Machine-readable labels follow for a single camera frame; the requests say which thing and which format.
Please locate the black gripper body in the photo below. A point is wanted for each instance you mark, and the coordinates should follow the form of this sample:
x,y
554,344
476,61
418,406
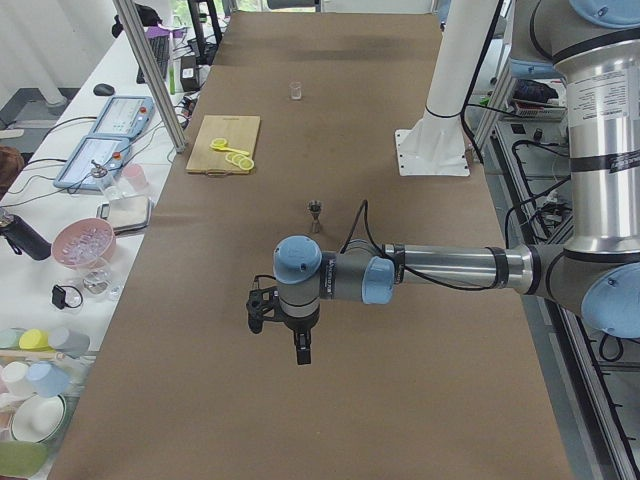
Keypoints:
x,y
298,328

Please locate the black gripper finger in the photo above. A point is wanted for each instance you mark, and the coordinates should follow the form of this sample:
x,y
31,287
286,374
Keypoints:
x,y
303,357
299,340

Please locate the steel jigger measuring cup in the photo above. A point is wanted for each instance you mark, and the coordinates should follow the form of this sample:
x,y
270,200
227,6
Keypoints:
x,y
314,207

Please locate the clear glass beaker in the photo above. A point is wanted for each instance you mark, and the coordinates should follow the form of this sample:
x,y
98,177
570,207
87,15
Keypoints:
x,y
296,91

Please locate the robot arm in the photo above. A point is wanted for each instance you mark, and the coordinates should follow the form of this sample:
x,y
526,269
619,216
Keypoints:
x,y
594,45

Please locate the pink plastic cup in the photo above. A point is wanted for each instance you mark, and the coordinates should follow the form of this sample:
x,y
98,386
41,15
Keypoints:
x,y
135,176

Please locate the grey plastic cup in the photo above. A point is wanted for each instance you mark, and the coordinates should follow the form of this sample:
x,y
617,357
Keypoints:
x,y
70,342

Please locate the light blue plastic cup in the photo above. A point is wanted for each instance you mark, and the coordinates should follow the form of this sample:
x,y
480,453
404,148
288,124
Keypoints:
x,y
47,379

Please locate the yellow plastic cup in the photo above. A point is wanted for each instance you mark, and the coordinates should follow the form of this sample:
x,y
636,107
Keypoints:
x,y
35,340

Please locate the white plastic cup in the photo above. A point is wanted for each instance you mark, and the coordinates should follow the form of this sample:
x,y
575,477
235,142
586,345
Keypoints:
x,y
14,377

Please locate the mint green plastic cup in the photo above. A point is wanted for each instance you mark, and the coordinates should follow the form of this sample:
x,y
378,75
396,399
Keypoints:
x,y
10,338

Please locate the bamboo cutting board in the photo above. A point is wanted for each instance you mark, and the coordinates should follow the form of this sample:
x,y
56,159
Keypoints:
x,y
240,131

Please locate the metal tray with cloth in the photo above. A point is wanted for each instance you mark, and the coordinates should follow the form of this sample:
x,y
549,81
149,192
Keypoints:
x,y
126,215

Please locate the clear drinking glass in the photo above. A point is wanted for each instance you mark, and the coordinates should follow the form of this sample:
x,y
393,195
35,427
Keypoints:
x,y
97,277

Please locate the pink bowl with ice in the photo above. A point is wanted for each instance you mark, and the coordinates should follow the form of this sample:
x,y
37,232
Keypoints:
x,y
83,242

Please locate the small black clip device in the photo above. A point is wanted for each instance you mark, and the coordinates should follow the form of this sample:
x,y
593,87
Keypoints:
x,y
66,297

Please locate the near blue teach pendant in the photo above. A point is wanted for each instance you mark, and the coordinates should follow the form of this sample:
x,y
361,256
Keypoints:
x,y
111,152

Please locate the blue teach pendant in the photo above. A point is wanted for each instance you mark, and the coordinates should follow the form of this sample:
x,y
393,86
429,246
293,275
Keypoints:
x,y
111,152
124,116

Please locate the white bowl green rim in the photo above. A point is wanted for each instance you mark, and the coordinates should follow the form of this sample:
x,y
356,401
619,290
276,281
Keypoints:
x,y
37,418

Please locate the far blue teach pendant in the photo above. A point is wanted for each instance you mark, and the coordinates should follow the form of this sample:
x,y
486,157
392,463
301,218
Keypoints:
x,y
124,116

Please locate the green marker pen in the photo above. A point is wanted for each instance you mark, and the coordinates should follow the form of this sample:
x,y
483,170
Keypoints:
x,y
171,76

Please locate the black water bottle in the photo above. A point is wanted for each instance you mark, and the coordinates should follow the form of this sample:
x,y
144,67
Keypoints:
x,y
23,238

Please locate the green plastic bowl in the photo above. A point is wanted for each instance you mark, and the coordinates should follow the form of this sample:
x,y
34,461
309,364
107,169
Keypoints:
x,y
22,459

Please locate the black computer mouse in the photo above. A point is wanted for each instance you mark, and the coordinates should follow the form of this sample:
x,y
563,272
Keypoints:
x,y
103,90

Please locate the black keyboard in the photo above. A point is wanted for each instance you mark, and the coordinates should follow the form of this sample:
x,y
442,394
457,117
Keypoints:
x,y
161,52

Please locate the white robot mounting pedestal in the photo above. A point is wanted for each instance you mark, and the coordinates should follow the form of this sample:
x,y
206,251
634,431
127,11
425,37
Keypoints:
x,y
435,145

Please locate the aluminium frame post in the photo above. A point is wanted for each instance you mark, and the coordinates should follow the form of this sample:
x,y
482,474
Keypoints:
x,y
141,49

